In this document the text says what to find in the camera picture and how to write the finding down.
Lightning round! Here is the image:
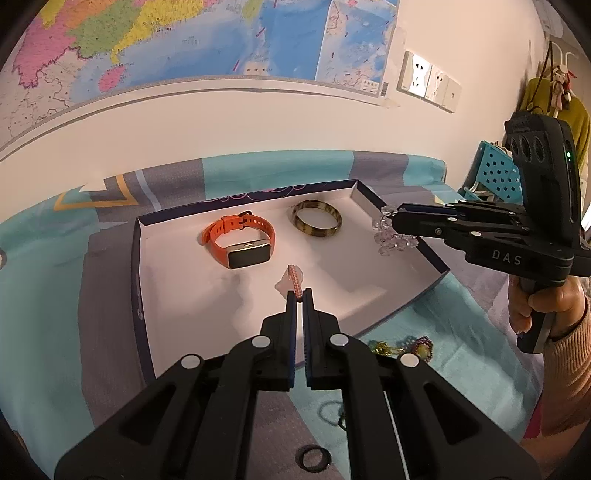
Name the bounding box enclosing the purple beaded bracelet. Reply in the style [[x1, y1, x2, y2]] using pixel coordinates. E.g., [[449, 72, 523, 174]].
[[397, 336, 435, 363]]

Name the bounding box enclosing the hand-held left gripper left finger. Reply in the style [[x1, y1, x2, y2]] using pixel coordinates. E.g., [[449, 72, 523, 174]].
[[54, 290, 298, 480]]

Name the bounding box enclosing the colourful wall map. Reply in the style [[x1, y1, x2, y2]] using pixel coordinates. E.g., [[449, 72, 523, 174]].
[[0, 0, 400, 160]]

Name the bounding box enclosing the pink plush charm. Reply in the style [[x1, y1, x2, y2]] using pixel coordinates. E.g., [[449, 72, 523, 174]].
[[551, 67, 573, 109]]

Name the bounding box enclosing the pink cloth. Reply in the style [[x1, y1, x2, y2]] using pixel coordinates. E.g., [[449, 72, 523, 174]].
[[523, 401, 546, 440]]

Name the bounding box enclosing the clear crystal bracelet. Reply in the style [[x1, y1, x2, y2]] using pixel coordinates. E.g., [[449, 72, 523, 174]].
[[372, 206, 419, 257]]

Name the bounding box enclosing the white wall socket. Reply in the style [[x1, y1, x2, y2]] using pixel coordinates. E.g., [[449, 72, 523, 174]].
[[425, 65, 448, 104], [442, 76, 462, 112], [398, 51, 432, 97]]

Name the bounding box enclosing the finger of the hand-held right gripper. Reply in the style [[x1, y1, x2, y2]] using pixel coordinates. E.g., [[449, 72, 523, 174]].
[[400, 201, 527, 218], [392, 212, 527, 253]]

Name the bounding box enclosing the orange smartwatch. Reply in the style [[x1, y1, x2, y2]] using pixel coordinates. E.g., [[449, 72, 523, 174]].
[[201, 212, 278, 271]]

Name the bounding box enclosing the white box with dark rim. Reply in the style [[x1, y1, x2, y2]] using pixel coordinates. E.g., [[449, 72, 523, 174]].
[[130, 179, 451, 384]]

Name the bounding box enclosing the white coat rack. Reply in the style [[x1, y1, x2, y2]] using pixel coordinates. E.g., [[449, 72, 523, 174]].
[[549, 41, 579, 72]]

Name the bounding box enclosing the person's right hand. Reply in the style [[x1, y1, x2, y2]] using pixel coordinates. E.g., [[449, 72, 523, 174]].
[[508, 276, 587, 340]]

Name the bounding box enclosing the person's right forearm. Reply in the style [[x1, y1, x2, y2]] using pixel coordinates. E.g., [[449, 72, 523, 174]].
[[522, 300, 591, 444]]

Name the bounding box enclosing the pink bead bracelet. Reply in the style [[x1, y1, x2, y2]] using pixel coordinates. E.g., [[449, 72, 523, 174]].
[[274, 264, 305, 296]]

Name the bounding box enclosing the blue plastic basket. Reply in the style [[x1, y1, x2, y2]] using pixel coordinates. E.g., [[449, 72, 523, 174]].
[[462, 141, 527, 204]]

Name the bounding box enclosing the black ring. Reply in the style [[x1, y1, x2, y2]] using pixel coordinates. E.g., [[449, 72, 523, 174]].
[[299, 445, 332, 472]]

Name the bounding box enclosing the yellow garment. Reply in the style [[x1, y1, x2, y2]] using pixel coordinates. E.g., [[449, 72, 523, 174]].
[[519, 76, 591, 232]]

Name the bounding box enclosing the thin wire key ring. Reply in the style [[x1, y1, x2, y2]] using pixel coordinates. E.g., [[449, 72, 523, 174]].
[[318, 401, 349, 432]]

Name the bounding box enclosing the tortoiseshell bangle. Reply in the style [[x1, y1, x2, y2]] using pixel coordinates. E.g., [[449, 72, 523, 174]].
[[292, 200, 343, 240]]

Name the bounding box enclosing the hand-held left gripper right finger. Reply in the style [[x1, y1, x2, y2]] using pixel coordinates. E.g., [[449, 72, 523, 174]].
[[305, 287, 542, 480]]

